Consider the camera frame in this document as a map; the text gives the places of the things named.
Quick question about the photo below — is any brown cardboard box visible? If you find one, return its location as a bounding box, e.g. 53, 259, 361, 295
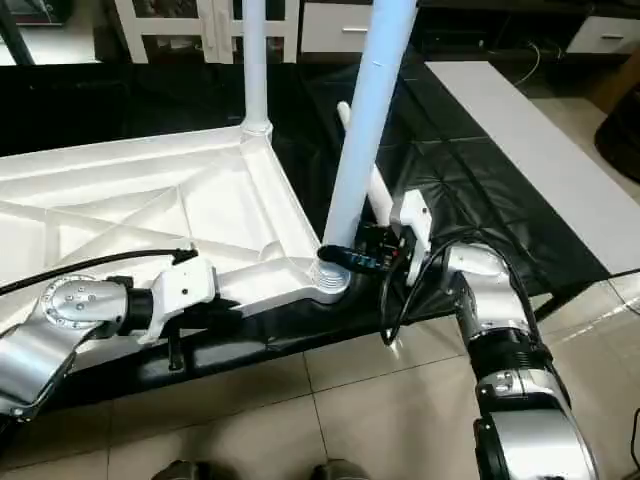
589, 48, 640, 113

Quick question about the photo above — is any black right robot foot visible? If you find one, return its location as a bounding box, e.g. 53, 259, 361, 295
309, 457, 372, 480

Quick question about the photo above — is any white plastic table leg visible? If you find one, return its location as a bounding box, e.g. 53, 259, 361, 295
239, 0, 274, 137
316, 0, 420, 293
335, 99, 397, 228

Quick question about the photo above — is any white plastic table top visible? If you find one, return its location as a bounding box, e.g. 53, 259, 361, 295
0, 124, 352, 348

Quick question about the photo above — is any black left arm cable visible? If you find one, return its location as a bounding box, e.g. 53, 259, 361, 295
0, 244, 200, 299

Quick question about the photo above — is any black work mat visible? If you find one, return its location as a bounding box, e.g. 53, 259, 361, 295
0, 52, 613, 403

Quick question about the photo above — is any white drawer unit with handle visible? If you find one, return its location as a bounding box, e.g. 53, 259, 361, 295
299, 0, 377, 54

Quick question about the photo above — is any black left robot foot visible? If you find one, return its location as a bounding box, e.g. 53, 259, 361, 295
159, 459, 217, 480

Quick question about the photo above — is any white flat board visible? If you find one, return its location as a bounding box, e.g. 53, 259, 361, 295
424, 59, 640, 278

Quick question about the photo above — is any black slanted pole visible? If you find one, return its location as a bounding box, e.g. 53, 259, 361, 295
0, 0, 37, 67

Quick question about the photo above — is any black robot foot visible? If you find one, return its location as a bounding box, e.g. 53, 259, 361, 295
159, 459, 217, 480
309, 457, 372, 480

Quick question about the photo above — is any small white drawer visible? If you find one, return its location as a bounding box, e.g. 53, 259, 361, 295
564, 14, 640, 57

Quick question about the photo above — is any white glass door cabinet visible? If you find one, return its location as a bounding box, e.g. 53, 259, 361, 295
111, 0, 302, 64

